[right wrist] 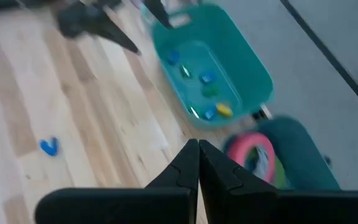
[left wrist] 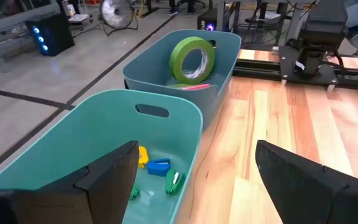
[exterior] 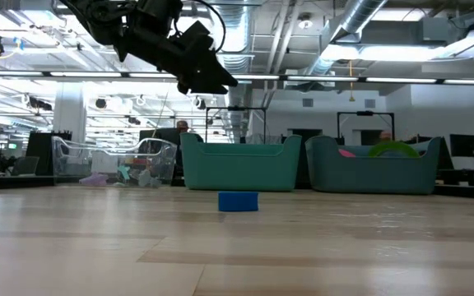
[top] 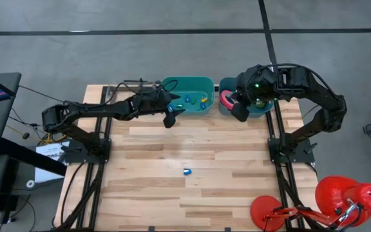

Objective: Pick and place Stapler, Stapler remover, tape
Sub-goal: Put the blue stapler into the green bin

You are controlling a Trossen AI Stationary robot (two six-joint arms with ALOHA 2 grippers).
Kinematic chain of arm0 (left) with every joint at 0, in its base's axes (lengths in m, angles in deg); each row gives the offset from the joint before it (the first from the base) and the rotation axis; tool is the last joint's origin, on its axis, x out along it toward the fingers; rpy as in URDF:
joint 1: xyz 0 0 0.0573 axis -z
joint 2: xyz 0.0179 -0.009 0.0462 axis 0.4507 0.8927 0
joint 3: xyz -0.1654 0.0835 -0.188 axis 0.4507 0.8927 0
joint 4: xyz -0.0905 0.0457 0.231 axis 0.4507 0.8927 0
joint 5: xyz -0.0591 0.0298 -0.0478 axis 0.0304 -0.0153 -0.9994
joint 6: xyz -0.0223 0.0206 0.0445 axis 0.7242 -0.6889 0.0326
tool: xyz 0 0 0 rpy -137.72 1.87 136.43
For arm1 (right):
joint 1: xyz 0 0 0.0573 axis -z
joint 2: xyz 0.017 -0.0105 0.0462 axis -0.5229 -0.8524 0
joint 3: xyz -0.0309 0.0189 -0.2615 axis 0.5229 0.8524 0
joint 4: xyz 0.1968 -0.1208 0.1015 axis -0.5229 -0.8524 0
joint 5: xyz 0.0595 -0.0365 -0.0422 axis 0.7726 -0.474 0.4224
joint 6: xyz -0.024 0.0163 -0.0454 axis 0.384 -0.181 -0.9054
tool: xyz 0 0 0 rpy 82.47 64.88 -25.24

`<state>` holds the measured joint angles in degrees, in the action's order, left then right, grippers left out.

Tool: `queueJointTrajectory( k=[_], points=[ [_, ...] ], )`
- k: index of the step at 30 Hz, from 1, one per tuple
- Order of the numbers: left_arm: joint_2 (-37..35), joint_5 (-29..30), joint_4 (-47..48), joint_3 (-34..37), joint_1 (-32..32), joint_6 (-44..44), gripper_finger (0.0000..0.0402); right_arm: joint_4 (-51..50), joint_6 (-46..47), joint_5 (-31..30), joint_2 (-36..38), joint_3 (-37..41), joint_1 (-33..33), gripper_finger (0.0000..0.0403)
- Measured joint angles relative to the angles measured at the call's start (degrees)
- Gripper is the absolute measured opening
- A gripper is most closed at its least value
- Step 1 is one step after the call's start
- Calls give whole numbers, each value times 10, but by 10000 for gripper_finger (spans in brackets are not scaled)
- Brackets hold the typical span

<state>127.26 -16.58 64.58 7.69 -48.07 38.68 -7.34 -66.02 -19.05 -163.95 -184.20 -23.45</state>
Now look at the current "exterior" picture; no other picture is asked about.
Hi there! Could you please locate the black background monitor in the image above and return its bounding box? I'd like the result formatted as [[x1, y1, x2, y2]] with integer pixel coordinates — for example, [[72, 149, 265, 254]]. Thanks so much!
[[449, 133, 474, 158]]

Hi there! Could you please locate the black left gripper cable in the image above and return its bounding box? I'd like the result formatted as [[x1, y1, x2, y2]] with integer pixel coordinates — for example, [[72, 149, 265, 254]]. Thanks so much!
[[173, 0, 227, 54]]

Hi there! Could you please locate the black background workbench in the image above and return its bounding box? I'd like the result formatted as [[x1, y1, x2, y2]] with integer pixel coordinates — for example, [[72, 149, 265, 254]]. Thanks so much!
[[436, 139, 474, 201]]

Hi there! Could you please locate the silver slanted ventilation duct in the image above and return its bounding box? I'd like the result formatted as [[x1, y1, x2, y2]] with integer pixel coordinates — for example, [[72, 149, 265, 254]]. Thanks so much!
[[302, 0, 388, 79]]

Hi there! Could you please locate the light blue staple remover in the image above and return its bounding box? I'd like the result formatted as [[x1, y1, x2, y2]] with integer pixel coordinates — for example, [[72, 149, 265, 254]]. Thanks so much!
[[137, 169, 159, 188]]

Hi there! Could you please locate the green tape roll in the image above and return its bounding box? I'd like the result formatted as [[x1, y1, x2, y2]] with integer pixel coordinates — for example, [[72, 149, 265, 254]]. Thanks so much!
[[368, 140, 421, 158]]

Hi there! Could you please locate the small blue stapler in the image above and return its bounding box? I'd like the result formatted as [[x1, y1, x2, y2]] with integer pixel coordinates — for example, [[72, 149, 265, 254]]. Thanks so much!
[[217, 191, 259, 213]]

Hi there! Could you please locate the yellow hanging cord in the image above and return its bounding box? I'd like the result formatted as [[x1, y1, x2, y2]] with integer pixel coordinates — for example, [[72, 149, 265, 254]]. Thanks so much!
[[347, 59, 356, 103]]

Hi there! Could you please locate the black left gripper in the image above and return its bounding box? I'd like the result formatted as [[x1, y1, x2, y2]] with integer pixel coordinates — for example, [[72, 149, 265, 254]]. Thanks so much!
[[114, 0, 239, 95]]

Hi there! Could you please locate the dark teal plastic bin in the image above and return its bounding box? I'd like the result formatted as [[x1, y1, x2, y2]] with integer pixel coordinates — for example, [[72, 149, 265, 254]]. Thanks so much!
[[305, 135, 444, 196]]

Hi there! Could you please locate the clear plastic bin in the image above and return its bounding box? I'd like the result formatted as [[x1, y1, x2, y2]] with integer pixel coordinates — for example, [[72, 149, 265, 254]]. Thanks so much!
[[51, 136, 179, 186]]

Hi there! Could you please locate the light teal plastic bin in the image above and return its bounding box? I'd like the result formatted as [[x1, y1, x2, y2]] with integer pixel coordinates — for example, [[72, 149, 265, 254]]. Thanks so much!
[[180, 132, 303, 192]]

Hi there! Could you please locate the black background screen panel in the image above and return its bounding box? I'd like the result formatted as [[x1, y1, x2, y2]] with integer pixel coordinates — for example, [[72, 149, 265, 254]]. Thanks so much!
[[26, 130, 73, 178], [139, 127, 181, 146]]

